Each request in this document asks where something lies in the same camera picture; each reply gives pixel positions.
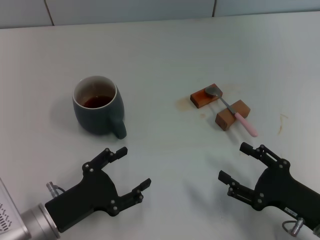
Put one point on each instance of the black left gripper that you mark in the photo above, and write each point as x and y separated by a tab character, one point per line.
87	192

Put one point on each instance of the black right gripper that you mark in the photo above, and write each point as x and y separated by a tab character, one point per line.
287	190

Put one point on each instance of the grey ceramic cup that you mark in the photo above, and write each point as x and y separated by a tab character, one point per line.
98	110

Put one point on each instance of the arched light wooden block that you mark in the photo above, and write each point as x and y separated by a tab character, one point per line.
225	120

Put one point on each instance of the flat reddish wooden block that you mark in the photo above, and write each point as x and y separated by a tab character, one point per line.
200	98

